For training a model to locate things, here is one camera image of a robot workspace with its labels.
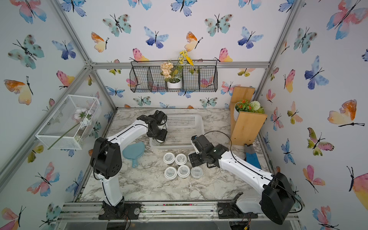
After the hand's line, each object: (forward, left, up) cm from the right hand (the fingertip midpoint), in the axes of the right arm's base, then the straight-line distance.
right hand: (196, 156), depth 81 cm
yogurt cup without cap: (-7, 0, -7) cm, 10 cm away
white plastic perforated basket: (+27, +12, -12) cm, 32 cm away
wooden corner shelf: (+16, -29, +9) cm, 34 cm away
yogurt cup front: (-8, +14, -6) cm, 18 cm away
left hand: (+15, +23, -3) cm, 28 cm away
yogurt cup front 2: (-7, +7, -6) cm, 12 cm away
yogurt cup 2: (0, +9, -5) cm, 10 cm away
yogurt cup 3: (-2, +4, +7) cm, 8 cm away
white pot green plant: (+29, -28, +12) cm, 42 cm away
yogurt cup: (0, +16, -5) cm, 17 cm away
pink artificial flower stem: (+10, +60, +18) cm, 63 cm away
